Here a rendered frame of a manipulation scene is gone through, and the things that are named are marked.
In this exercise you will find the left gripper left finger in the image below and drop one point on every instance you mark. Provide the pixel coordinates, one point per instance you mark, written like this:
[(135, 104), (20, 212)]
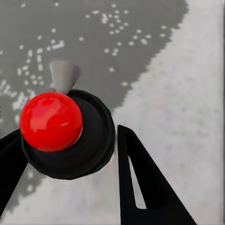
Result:
[(12, 165)]

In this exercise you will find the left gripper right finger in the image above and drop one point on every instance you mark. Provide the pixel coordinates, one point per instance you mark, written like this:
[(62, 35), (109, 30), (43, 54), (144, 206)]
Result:
[(162, 203)]

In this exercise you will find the insectifuge atomizer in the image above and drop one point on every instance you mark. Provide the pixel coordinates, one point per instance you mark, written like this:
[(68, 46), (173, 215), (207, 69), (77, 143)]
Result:
[(67, 134)]

